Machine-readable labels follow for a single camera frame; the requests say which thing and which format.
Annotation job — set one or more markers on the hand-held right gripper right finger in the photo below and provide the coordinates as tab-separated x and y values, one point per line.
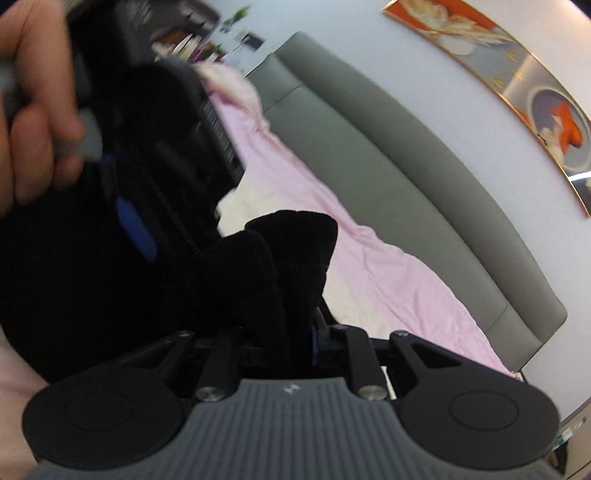
355	357

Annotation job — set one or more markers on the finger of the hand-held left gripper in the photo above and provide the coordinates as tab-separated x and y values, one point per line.
134	226

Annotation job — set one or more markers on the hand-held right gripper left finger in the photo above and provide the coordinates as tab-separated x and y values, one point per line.
221	362

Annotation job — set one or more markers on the black pants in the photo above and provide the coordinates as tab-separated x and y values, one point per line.
258	277

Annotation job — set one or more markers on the person's left forearm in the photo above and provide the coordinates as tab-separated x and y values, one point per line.
14	392

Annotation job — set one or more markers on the person's left hand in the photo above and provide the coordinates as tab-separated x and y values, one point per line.
37	69

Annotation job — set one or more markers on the wooden shelf with items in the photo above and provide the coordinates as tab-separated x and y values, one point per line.
189	48

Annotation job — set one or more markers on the pink blanket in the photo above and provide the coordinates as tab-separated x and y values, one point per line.
369	277

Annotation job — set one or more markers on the green potted plant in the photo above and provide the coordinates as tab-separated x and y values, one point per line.
236	18

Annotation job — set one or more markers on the grey padded headboard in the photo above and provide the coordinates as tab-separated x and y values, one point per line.
392	161

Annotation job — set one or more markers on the black wall frame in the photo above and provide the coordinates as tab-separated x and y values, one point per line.
253	41

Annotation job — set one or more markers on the wall poster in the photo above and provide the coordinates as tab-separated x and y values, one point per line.
521	74

